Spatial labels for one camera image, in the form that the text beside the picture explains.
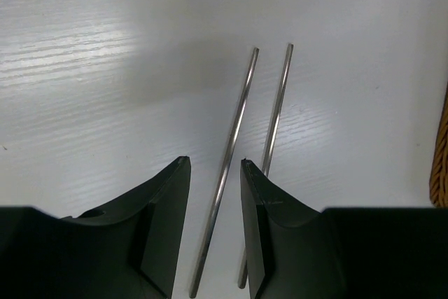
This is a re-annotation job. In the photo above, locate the grey chopstick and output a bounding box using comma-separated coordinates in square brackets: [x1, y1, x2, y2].
[237, 43, 294, 289]
[188, 47, 260, 298]

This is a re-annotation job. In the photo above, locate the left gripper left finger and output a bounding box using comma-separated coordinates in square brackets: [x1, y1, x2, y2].
[1, 156, 191, 298]

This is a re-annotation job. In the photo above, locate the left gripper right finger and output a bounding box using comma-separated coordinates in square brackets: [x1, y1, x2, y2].
[240, 160, 447, 298]

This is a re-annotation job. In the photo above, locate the brown wicker cutlery tray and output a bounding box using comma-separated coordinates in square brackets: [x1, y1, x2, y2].
[429, 93, 448, 208]

